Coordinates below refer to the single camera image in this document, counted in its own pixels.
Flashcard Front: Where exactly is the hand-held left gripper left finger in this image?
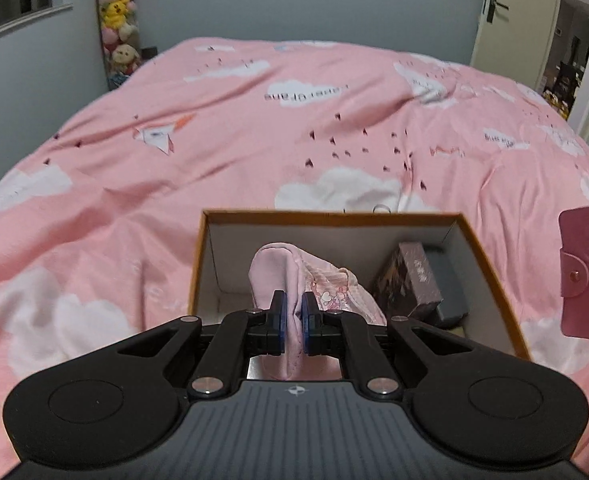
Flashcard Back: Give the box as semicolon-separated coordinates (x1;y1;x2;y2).
117;290;289;401

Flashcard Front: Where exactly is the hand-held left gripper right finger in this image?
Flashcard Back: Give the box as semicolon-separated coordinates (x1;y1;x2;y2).
302;292;475;401

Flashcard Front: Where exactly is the pink cloth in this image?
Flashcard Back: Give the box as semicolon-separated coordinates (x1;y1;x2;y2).
248;242;388;381

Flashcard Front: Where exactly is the dark printed box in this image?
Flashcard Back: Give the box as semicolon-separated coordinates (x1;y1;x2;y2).
372;242;443;328

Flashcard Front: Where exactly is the grey box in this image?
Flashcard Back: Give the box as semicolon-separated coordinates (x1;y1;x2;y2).
427;252;470;326

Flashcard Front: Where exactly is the orange cardboard box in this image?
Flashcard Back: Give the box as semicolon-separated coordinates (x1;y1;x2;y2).
187;208;533;363

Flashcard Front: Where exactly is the pink printed blanket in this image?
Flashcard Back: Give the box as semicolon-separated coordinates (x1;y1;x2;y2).
0;36;589;480

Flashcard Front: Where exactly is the pile of yellow packages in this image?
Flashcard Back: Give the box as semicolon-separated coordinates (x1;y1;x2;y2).
542;90;570;116

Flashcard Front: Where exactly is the column of plush toys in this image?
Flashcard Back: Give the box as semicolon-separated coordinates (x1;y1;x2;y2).
88;0;142;91

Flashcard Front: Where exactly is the cream door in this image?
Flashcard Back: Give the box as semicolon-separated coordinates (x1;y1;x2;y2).
469;0;565;93

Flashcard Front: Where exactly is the black door handle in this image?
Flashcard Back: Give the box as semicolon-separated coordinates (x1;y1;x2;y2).
483;0;509;23

